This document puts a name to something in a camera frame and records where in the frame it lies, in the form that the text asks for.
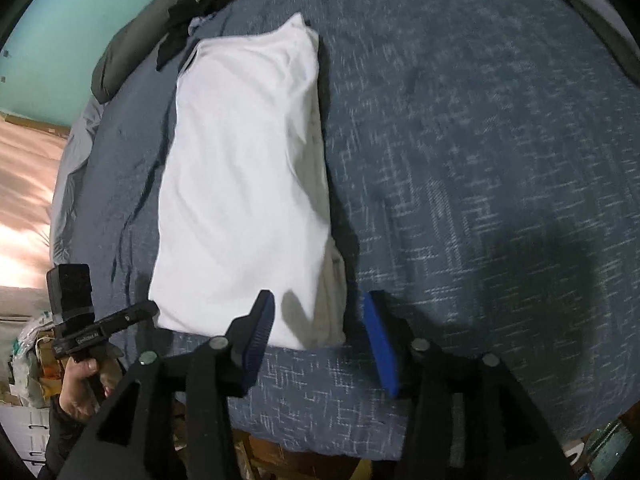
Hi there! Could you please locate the white drawer unit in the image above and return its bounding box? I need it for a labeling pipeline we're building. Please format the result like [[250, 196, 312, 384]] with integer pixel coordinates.
[[0, 402, 56, 476]]

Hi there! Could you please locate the white polo shirt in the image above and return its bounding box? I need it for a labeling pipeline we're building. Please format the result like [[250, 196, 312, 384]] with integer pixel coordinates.
[[148, 12, 347, 351]]

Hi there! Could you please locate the plastic bag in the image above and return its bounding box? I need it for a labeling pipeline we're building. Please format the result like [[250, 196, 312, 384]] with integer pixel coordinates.
[[10, 310, 62, 407]]

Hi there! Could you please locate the person's left forearm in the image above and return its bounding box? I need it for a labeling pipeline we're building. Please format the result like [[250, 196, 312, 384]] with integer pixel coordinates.
[[37, 397, 100, 480]]

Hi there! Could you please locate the person's left hand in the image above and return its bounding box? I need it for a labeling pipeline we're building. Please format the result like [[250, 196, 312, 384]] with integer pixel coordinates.
[[59, 359, 109, 420]]

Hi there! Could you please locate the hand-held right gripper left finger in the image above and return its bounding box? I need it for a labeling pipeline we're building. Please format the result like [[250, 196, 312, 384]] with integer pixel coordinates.
[[62, 290, 277, 480]]

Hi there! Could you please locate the blue patterned bed blanket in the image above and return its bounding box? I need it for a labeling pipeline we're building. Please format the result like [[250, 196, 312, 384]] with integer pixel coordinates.
[[50, 0, 640, 461]]

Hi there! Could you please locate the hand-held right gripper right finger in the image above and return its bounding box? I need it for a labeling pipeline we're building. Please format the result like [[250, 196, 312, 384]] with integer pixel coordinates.
[[362, 291, 576, 480]]

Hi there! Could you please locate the light grey bed sheet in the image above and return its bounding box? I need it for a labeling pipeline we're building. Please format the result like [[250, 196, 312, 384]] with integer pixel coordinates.
[[49, 95, 108, 266]]

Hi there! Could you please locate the dark grey pillow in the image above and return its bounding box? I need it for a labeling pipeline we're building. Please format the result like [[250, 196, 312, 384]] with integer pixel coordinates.
[[91, 0, 201, 105]]

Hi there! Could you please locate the pink curtain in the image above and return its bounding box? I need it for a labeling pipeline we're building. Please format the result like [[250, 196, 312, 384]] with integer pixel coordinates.
[[0, 117, 71, 291]]

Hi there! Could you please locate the light blue garment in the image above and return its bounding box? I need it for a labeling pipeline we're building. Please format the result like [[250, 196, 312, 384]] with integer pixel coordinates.
[[187, 15, 217, 39]]

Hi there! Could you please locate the grey folded garment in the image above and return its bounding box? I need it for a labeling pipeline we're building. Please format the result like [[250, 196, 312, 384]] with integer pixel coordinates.
[[505, 0, 640, 86]]

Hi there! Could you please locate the teal bottle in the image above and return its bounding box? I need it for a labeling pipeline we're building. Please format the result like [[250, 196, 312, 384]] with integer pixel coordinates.
[[580, 420, 637, 480]]

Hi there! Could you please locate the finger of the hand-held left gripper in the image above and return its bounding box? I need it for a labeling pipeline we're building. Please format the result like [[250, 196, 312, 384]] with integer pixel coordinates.
[[100, 301, 160, 335]]

